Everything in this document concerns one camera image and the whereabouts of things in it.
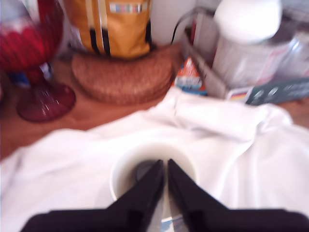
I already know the yellow coffee bag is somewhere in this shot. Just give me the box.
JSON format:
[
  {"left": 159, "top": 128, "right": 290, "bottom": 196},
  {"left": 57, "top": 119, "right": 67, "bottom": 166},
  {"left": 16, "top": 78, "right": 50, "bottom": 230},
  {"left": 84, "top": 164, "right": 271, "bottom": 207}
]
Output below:
[{"left": 63, "top": 0, "right": 155, "bottom": 59}]

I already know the white mug with blue print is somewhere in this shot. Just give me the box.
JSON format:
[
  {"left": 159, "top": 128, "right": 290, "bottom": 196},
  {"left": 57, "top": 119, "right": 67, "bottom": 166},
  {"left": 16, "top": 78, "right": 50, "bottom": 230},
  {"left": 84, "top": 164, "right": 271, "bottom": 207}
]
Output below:
[{"left": 109, "top": 142, "right": 198, "bottom": 232}]

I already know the white cloth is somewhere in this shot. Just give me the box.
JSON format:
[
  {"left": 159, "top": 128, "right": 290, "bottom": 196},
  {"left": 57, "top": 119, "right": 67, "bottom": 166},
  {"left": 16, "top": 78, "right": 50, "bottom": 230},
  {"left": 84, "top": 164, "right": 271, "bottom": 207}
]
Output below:
[{"left": 0, "top": 87, "right": 309, "bottom": 232}]

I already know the small orange packet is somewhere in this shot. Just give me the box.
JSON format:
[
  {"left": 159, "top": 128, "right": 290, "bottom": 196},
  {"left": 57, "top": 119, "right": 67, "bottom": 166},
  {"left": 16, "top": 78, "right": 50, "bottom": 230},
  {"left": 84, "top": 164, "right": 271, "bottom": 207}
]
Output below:
[{"left": 172, "top": 56, "right": 209, "bottom": 96}]

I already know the round woven mat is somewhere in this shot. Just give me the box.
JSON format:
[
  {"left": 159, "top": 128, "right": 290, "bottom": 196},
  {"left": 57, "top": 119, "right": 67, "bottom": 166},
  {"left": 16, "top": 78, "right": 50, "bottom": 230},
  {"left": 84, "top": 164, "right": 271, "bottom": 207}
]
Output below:
[{"left": 70, "top": 44, "right": 175, "bottom": 106}]

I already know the green and white carton tray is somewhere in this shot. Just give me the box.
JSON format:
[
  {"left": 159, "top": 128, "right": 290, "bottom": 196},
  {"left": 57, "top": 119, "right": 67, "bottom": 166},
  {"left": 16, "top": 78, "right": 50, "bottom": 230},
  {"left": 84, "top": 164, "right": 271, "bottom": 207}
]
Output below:
[{"left": 179, "top": 6, "right": 309, "bottom": 106}]

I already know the tin can with red label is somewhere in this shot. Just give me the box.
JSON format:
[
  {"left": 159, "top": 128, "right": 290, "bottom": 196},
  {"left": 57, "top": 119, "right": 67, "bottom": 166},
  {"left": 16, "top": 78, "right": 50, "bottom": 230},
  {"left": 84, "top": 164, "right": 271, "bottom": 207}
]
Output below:
[{"left": 211, "top": 33, "right": 291, "bottom": 88}]

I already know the red glass footed bowl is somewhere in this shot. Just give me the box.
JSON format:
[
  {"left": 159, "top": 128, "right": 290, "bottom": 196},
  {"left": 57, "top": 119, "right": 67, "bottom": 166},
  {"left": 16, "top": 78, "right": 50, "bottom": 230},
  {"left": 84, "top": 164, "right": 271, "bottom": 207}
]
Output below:
[{"left": 0, "top": 0, "right": 77, "bottom": 123}]

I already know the black camera cable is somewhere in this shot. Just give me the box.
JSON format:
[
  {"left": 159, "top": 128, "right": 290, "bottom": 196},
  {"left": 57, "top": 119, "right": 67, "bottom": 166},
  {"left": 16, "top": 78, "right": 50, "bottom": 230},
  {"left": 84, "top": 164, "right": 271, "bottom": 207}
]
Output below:
[{"left": 170, "top": 9, "right": 194, "bottom": 46}]

